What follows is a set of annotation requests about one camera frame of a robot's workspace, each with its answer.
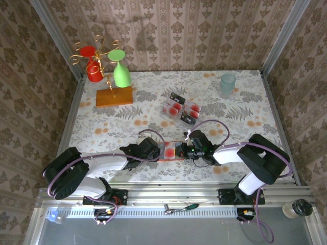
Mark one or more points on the white red-circle card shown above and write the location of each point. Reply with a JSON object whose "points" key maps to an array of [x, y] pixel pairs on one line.
{"points": [[194, 111], [172, 111], [192, 103], [176, 104], [169, 153]]}

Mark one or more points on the orange card holder wallet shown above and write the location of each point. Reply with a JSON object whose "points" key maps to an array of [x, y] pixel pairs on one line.
{"points": [[171, 160]]}

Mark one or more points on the clear acrylic card stand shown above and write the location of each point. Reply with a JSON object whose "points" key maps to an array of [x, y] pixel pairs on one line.
{"points": [[169, 118]]}

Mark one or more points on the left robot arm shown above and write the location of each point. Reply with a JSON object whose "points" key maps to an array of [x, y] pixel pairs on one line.
{"points": [[107, 163]]}

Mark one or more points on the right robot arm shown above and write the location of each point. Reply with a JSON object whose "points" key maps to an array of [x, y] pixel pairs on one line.
{"points": [[227, 154]]}

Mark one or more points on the black VIP card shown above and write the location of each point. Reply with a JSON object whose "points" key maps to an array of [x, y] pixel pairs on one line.
{"points": [[188, 119], [178, 98]]}

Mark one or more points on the teal plastic cup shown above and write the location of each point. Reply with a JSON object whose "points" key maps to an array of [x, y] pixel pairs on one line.
{"points": [[227, 84]]}

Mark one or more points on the black connector board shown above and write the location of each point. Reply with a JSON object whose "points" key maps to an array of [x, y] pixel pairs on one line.
{"points": [[245, 214], [103, 213]]}

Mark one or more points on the green plastic goblet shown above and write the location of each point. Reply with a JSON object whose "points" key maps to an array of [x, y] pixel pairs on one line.
{"points": [[122, 76]]}

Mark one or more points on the red plastic goblet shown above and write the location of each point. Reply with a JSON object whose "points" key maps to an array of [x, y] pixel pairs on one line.
{"points": [[94, 74]]}

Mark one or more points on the clear jar dark lid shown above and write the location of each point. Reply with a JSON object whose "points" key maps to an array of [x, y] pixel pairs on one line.
{"points": [[297, 208]]}

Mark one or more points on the blue white connector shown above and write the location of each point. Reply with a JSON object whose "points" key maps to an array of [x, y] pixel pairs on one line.
{"points": [[55, 217]]}

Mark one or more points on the aluminium front rail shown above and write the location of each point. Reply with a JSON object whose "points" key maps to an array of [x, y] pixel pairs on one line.
{"points": [[166, 194]]}

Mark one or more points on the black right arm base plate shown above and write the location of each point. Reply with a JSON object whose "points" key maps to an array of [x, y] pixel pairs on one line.
{"points": [[226, 197]]}

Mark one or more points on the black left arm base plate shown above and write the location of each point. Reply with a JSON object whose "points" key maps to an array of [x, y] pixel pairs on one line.
{"points": [[120, 197]]}

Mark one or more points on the aluminium side rail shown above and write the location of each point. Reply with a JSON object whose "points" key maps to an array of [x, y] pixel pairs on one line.
{"points": [[68, 127], [281, 127]]}

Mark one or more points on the aluminium frame post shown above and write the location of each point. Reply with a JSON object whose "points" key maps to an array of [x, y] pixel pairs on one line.
{"points": [[284, 38], [58, 38]]}

